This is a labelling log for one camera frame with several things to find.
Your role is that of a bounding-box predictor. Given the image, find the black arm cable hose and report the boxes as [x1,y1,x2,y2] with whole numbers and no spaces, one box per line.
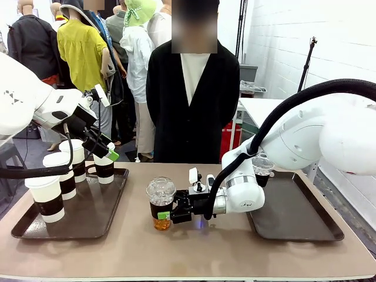
[0,123,102,180]
[203,78,376,221]

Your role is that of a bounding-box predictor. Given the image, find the white side table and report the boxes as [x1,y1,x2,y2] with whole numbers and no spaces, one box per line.
[238,98,287,136]

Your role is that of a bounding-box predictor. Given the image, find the person in blue shirt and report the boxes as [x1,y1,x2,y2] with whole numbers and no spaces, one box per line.
[83,0,130,145]

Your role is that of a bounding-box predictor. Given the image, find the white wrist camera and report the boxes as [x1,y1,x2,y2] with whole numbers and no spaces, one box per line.
[187,167,216,194]
[83,83,112,108]

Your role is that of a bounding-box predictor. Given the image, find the green bucket hat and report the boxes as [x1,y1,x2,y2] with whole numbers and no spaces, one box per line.
[123,0,157,27]

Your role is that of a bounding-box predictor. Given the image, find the clear cup with black sleeve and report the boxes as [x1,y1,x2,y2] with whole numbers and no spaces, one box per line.
[146,176,177,231]
[251,155,276,188]

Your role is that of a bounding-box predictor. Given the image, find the mannequin in black jacket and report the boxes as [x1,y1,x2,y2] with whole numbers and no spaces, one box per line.
[7,0,64,89]

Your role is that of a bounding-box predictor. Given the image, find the grey bin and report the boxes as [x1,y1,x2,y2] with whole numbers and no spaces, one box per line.
[239,63,259,83]

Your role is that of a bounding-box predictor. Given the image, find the black light stand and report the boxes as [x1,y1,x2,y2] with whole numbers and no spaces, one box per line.
[234,0,249,64]

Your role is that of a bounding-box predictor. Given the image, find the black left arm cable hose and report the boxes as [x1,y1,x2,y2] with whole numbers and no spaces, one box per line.
[0,123,102,180]

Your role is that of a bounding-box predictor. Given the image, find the red box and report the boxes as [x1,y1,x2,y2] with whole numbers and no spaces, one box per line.
[219,122,242,162]

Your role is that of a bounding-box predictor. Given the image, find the dark brown serving tray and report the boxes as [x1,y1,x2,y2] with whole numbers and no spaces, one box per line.
[246,170,345,243]
[11,167,130,240]

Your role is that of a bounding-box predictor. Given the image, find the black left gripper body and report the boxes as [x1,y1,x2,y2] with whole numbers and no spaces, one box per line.
[68,106,112,159]

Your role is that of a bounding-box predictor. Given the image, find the white paper cup black sleeve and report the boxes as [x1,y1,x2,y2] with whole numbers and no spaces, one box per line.
[92,154,115,185]
[42,152,77,201]
[58,139,88,183]
[24,175,65,223]

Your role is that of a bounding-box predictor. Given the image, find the person in black jacket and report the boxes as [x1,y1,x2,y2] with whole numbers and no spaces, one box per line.
[146,0,241,165]

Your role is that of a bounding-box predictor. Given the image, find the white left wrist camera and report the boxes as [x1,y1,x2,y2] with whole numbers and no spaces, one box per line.
[83,83,112,108]

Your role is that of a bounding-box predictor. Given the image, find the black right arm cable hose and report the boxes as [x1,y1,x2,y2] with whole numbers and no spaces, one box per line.
[203,78,376,221]

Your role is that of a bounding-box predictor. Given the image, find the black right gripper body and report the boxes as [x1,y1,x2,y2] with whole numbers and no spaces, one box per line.
[170,190,212,224]

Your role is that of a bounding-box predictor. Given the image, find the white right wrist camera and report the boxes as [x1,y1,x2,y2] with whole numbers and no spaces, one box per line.
[187,167,216,194]

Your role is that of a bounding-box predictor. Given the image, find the black tripod stand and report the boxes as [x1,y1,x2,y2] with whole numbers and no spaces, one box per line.
[297,36,318,93]

